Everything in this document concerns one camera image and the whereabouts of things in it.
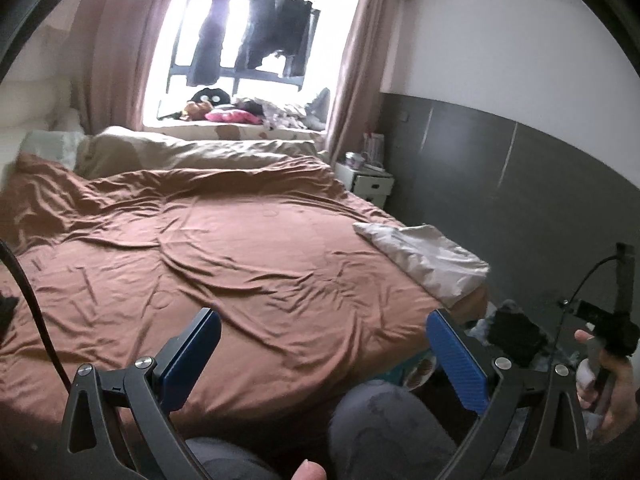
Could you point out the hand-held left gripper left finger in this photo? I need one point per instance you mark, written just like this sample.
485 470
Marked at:
192 355

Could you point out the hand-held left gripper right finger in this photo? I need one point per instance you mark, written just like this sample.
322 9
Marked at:
455 365

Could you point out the beige jacket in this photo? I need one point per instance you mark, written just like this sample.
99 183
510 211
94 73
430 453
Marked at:
430 260

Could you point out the pile of light clothes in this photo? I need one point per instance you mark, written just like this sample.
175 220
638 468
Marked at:
285 117

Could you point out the person's right hand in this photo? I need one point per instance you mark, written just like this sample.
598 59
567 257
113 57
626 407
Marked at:
620 390

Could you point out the person's left hand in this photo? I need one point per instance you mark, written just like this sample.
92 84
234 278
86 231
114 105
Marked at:
310 471

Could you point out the blue printed bed sheet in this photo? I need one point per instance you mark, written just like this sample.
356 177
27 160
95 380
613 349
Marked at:
415 367

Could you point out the dark cloth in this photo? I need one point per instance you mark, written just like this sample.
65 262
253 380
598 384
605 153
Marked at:
515 335

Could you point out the person's knees in grey trousers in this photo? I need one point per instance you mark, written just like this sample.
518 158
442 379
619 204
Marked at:
385 430

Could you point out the bed with brown sheet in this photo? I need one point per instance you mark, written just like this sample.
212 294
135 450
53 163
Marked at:
225 260

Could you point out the black cloth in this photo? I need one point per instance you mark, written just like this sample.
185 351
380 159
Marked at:
6 310

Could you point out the white nightstand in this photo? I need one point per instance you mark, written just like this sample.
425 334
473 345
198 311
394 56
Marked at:
365 187

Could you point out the beige blanket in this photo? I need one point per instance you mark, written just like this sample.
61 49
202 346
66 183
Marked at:
200 152

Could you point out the small patterned box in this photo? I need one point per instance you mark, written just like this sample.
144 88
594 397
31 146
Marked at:
355 160

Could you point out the upright books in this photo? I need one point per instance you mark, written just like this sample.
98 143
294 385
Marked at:
375 147

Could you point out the pink cloth by window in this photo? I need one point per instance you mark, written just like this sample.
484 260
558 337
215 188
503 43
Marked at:
232 116

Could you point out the brown plush toy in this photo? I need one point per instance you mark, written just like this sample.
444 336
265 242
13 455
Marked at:
197 110

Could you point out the white pillow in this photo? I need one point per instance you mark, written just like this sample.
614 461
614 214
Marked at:
50 142
65 121

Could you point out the black plush toy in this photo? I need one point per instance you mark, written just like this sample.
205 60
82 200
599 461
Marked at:
212 96

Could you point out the grey pillow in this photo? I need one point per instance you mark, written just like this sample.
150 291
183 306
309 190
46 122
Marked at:
319 110

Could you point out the cream padded headboard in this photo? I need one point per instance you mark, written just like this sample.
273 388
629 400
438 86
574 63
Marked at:
25 105

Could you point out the dark hanging coat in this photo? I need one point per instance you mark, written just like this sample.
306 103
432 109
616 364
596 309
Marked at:
207 50

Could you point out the pink curtain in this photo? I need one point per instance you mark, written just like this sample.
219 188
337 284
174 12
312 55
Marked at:
355 70
125 50

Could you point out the dark hanging garment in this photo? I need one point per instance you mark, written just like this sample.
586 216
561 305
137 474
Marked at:
257 30
295 35

